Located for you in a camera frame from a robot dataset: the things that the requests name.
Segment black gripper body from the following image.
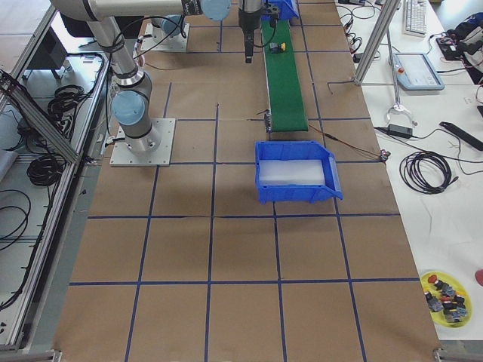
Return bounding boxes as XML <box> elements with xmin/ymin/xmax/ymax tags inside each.
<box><xmin>238</xmin><ymin>11</ymin><xmax>261</xmax><ymax>48</ymax></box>
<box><xmin>263</xmin><ymin>2</ymin><xmax>280</xmax><ymax>26</ymax></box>

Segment yellow push button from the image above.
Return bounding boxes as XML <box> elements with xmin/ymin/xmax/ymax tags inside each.
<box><xmin>269</xmin><ymin>42</ymin><xmax>287</xmax><ymax>54</ymax></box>

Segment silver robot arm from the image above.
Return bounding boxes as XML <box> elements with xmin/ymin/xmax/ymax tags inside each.
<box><xmin>151</xmin><ymin>1</ymin><xmax>280</xmax><ymax>41</ymax></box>
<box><xmin>51</xmin><ymin>0</ymin><xmax>232</xmax><ymax>152</ymax></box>

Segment yellow plate of buttons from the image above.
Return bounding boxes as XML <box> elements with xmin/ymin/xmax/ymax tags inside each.
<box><xmin>420</xmin><ymin>271</ymin><xmax>472</xmax><ymax>328</ymax></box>

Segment blue bin on left side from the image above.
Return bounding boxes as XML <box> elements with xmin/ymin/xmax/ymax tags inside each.
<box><xmin>267</xmin><ymin>0</ymin><xmax>300</xmax><ymax>20</ymax></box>

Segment blue bin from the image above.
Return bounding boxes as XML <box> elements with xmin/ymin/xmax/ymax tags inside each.
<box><xmin>267</xmin><ymin>0</ymin><xmax>300</xmax><ymax>20</ymax></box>
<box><xmin>255</xmin><ymin>141</ymin><xmax>343</xmax><ymax>204</ymax></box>

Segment green conveyor belt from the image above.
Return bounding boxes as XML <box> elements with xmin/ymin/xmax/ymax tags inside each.
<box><xmin>262</xmin><ymin>20</ymin><xmax>309</xmax><ymax>133</ymax></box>

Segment blue bin on right side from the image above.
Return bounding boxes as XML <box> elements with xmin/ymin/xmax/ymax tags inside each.
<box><xmin>255</xmin><ymin>141</ymin><xmax>343</xmax><ymax>204</ymax></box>

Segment white foam pad right bin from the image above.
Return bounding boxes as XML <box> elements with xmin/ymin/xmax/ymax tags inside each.
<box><xmin>258</xmin><ymin>160</ymin><xmax>325</xmax><ymax>186</ymax></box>

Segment white keyboard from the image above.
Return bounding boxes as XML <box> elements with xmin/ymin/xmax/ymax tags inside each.
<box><xmin>401</xmin><ymin>0</ymin><xmax>427</xmax><ymax>37</ymax></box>

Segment teach pendant tablet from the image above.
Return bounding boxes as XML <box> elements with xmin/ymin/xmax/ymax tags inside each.
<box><xmin>393</xmin><ymin>53</ymin><xmax>445</xmax><ymax>91</ymax></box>

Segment black power adapter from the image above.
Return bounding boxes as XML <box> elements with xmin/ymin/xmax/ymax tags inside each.
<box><xmin>387</xmin><ymin>124</ymin><xmax>413</xmax><ymax>139</ymax></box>

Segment black flat tool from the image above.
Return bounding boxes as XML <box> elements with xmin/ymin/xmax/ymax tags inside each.
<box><xmin>439</xmin><ymin>121</ymin><xmax>483</xmax><ymax>151</ymax></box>

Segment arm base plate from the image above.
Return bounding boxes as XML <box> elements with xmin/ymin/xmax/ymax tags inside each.
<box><xmin>109</xmin><ymin>118</ymin><xmax>176</xmax><ymax>167</ymax></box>
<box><xmin>140</xmin><ymin>20</ymin><xmax>189</xmax><ymax>53</ymax></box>

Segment aluminium frame post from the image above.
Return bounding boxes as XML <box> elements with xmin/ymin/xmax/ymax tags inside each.
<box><xmin>353</xmin><ymin>0</ymin><xmax>399</xmax><ymax>85</ymax></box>

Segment green handled reacher grabber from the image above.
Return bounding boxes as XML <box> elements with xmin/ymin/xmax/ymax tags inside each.
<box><xmin>384</xmin><ymin>0</ymin><xmax>418</xmax><ymax>125</ymax></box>

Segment red black power wire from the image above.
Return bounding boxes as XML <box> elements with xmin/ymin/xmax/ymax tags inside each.
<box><xmin>308</xmin><ymin>126</ymin><xmax>389</xmax><ymax>162</ymax></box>

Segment coiled black cable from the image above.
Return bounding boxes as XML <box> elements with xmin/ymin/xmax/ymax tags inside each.
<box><xmin>398</xmin><ymin>151</ymin><xmax>460</xmax><ymax>195</ymax></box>

